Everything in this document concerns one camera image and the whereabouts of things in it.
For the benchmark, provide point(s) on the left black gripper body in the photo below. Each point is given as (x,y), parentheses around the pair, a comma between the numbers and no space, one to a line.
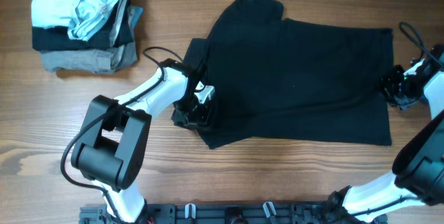
(190,109)

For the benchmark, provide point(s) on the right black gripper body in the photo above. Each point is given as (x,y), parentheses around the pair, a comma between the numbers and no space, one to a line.
(401,87)

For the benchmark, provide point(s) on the black t-shirt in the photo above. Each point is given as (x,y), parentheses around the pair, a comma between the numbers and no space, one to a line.
(280,78)

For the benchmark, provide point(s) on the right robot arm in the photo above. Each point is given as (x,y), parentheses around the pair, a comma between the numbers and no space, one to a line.
(416,177)

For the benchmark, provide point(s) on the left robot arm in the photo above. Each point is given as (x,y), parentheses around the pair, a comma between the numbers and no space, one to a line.
(110,147)

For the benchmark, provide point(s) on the grey folded garment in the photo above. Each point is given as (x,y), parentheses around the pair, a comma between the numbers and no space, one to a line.
(95,61)

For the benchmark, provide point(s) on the light blue folded garment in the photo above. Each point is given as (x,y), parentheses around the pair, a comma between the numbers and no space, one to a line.
(82,18)

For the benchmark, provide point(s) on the black folded garment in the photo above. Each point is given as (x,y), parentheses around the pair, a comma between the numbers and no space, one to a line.
(114,33)

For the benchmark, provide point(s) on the left white rail clip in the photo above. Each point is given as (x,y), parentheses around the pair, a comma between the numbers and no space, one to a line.
(190,211)

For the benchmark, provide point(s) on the white rail clip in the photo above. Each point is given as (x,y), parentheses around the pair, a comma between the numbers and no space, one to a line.
(190,211)
(270,212)

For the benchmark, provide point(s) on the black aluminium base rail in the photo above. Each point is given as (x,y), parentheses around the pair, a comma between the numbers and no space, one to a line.
(294,213)

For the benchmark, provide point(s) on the right white rail clip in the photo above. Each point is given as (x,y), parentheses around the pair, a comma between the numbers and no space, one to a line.
(270,212)

